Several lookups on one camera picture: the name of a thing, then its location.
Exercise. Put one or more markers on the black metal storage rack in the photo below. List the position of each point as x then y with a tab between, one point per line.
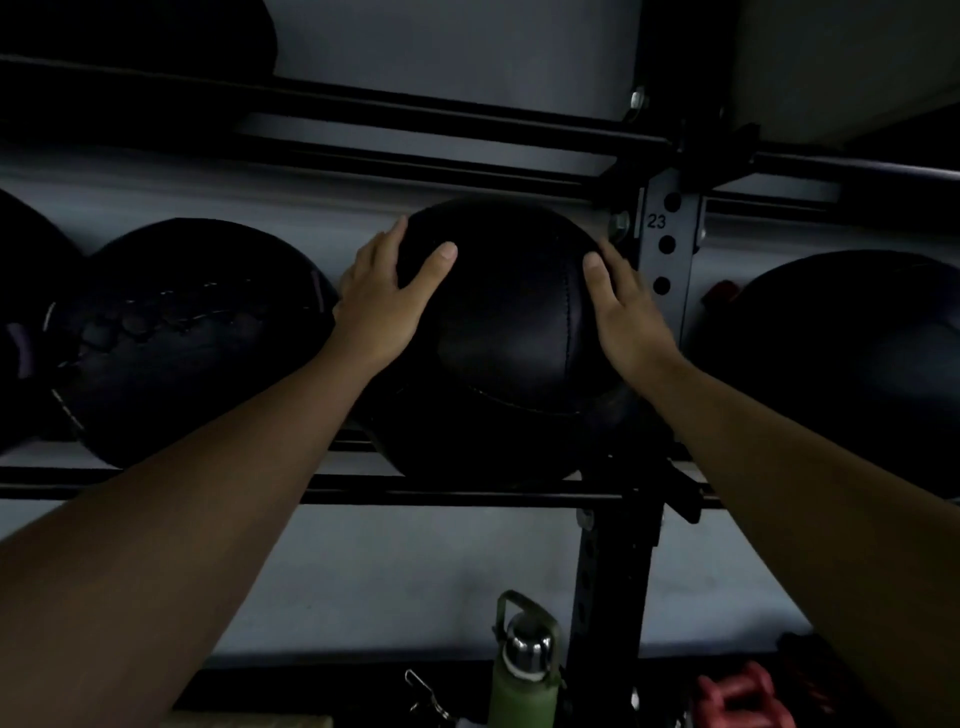
609	600

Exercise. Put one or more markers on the smooth black medicine ball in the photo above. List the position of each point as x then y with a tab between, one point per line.
510	337

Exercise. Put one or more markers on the person's left hand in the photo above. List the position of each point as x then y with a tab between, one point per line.
375	315

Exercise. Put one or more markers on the person's left forearm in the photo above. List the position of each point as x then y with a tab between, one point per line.
172	525

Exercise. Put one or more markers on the person's right hand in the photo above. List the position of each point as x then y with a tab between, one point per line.
630	326

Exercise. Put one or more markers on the person's right forearm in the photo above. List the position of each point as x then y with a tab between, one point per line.
825	510

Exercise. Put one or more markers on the large black medicine ball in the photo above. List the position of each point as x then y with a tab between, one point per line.
840	352

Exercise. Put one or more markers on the person's left thumb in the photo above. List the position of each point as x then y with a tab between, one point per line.
433	266

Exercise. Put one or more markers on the small red object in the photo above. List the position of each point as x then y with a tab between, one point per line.
718	294

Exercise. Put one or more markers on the person's right thumb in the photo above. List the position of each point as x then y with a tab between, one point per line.
596	277

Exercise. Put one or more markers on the green water bottle steel cap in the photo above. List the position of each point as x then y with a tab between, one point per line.
525	690

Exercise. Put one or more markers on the black medicine ball purple patch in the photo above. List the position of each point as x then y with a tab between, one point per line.
22	322

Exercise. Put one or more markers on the black laced medicine ball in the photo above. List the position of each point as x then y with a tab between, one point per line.
187	337

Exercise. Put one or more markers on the metal carabiner clip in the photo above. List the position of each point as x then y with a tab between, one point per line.
427	701

